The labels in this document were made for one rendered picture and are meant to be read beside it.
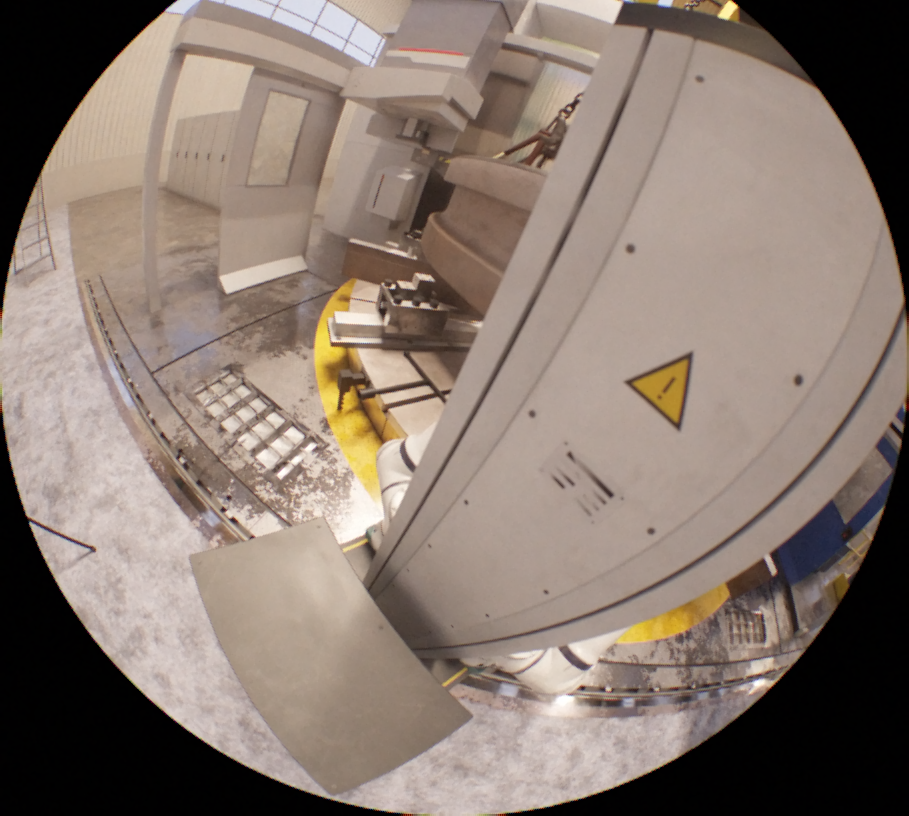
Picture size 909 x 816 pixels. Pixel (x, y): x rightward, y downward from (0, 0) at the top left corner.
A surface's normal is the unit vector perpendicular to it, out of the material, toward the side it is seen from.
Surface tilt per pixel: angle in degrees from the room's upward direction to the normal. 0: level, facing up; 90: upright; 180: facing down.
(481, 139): 90
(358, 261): 90
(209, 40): 90
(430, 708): 0
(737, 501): 90
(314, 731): 0
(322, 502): 0
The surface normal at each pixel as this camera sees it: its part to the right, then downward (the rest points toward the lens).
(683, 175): -0.72, 0.13
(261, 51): 0.87, 0.47
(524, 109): -0.32, 0.42
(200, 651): 0.34, -0.79
